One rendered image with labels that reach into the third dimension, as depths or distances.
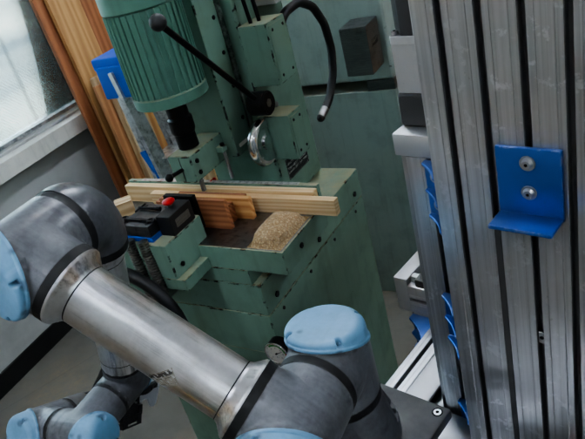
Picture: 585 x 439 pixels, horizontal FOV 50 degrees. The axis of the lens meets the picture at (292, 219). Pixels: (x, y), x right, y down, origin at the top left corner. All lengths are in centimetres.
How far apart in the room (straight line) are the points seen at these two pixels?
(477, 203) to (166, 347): 42
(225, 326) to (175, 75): 62
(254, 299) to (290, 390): 70
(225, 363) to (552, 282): 41
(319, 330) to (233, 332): 75
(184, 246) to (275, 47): 52
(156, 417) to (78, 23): 170
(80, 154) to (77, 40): 53
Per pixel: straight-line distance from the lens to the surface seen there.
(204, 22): 154
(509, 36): 70
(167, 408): 248
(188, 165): 153
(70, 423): 117
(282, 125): 158
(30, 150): 291
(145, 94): 146
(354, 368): 88
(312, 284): 167
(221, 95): 156
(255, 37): 155
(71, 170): 313
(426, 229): 94
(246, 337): 160
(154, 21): 130
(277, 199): 149
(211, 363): 82
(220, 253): 145
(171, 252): 141
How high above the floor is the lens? 160
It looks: 28 degrees down
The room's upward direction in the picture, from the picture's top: 15 degrees counter-clockwise
